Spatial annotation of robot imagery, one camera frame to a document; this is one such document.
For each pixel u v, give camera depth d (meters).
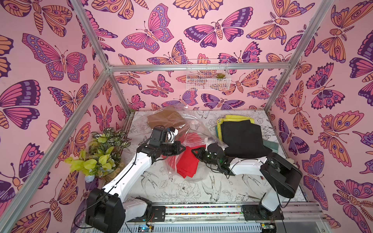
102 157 0.68
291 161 0.90
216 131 1.02
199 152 0.77
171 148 0.70
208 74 0.95
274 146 0.99
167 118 1.08
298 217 0.74
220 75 0.92
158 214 0.73
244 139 0.92
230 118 1.01
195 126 1.12
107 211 0.39
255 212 0.74
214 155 0.67
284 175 0.46
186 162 0.82
